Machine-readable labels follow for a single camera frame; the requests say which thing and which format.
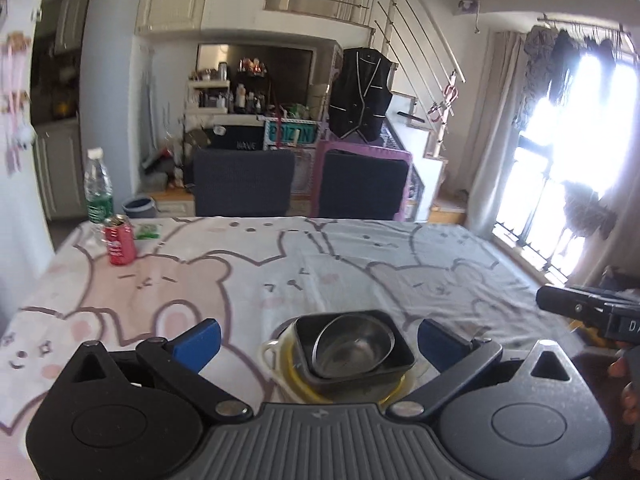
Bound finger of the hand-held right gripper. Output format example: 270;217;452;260
535;284;609;319

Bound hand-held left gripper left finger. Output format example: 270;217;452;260
54;317;254;423

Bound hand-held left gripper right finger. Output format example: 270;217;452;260
387;317;587;421

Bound large square metal dish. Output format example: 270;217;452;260
292;309;417;397

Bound cream bowl with handles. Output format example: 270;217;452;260
259;321;427;405

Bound round metal bowl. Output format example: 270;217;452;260
314;314;394;380

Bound person's right hand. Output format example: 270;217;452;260
607;357;640;452

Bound bear print tablecloth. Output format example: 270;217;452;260
0;216;587;480

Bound black window railing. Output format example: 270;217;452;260
492;145;572;282

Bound dark hanging garment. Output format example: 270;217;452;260
560;180;619;239

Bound red soda can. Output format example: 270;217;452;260
102;214;137;267

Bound blue grey bin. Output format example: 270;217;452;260
121;197;157;220

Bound white stair cabinet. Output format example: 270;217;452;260
385;92;449;222

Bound dark fabric chair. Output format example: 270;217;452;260
192;149;296;219
317;151;410;221

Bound beige curtain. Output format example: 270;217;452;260
467;30;526;242

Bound clear plastic water bottle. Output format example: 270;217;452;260
83;147;115;241

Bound teal sign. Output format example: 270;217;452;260
267;122;319;147

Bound white shelf with bottles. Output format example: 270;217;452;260
185;60;234;112

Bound black vest with white trim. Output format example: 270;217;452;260
327;47;396;141

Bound metal stair railing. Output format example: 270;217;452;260
265;0;467;87

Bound clothes on hanging rail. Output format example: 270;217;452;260
522;22;640;112

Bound white wall cabinet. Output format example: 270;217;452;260
135;0;214;37

